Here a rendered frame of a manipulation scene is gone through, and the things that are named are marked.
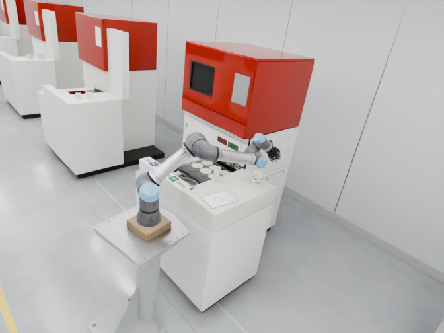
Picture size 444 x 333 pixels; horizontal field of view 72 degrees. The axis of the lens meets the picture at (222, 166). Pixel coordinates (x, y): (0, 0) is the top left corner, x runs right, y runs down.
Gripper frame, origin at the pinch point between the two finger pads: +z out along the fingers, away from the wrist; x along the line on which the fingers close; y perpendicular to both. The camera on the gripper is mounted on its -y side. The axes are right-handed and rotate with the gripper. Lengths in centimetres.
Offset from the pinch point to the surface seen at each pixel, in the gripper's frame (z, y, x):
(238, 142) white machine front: -10.3, -24.8, -22.9
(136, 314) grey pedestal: -18, 73, -135
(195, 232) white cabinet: -29, 42, -65
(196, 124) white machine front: -14, -67, -55
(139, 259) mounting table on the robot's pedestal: -70, 65, -77
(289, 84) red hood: -8, -52, 32
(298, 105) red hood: 21, -54, 29
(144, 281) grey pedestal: -36, 62, -107
